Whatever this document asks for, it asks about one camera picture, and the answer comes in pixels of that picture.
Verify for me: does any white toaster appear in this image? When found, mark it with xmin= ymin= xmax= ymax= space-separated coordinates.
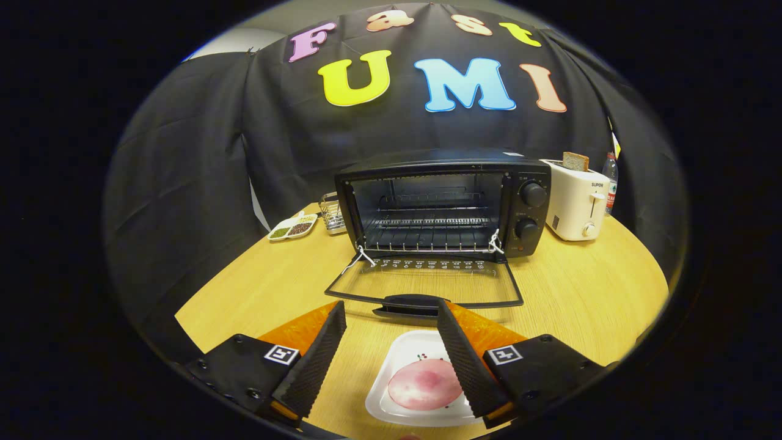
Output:
xmin=541 ymin=159 xmax=612 ymax=242

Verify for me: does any metal wire oven rack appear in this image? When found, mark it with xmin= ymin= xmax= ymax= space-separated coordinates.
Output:
xmin=364 ymin=217 xmax=506 ymax=254

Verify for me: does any white divided bean dish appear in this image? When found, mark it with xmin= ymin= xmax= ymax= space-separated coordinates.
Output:
xmin=267 ymin=211 xmax=319 ymax=242

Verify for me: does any white rectangular plate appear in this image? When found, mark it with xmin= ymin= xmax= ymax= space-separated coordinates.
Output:
xmin=365 ymin=330 xmax=486 ymax=428

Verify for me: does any clear water bottle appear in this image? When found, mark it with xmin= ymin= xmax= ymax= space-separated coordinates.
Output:
xmin=602 ymin=152 xmax=619 ymax=216

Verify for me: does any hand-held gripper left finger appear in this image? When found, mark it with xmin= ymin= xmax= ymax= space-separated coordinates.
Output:
xmin=183 ymin=299 xmax=347 ymax=427

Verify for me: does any metal wire basket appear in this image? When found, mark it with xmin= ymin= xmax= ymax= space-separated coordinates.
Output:
xmin=319 ymin=192 xmax=348 ymax=236

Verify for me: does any black toaster oven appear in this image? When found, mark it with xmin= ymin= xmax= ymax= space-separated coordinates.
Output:
xmin=324 ymin=147 xmax=552 ymax=320

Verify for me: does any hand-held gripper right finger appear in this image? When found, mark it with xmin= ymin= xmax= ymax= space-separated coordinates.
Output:
xmin=436 ymin=299 xmax=618 ymax=430

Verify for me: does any pink ham slice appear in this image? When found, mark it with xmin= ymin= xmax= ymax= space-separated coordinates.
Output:
xmin=387 ymin=358 xmax=463 ymax=411

